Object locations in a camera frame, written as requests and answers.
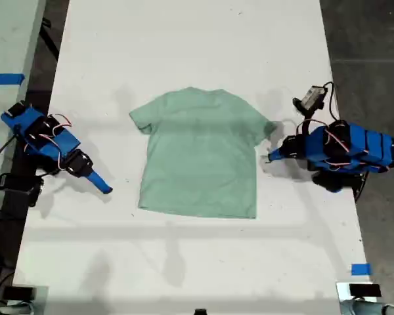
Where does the pale green T-shirt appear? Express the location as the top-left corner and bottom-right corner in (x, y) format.
(128, 86), (278, 220)

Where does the long blue tape strip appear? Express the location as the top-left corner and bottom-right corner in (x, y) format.
(0, 73), (26, 85)

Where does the black metal bar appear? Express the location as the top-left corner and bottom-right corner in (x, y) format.
(40, 18), (60, 62)

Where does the small black box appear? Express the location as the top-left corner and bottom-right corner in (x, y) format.
(349, 283), (382, 298)
(3, 286), (33, 300)

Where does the blue tape square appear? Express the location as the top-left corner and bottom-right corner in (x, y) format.
(351, 263), (372, 276)

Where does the pale side table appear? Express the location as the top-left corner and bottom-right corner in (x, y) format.
(0, 0), (47, 253)

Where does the camera black stalk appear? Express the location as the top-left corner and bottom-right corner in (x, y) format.
(295, 110), (316, 135)

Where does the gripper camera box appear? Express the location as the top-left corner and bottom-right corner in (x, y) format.
(0, 173), (44, 208)
(292, 85), (326, 116)

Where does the black base cable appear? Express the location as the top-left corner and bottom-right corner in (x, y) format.
(353, 170), (371, 203)

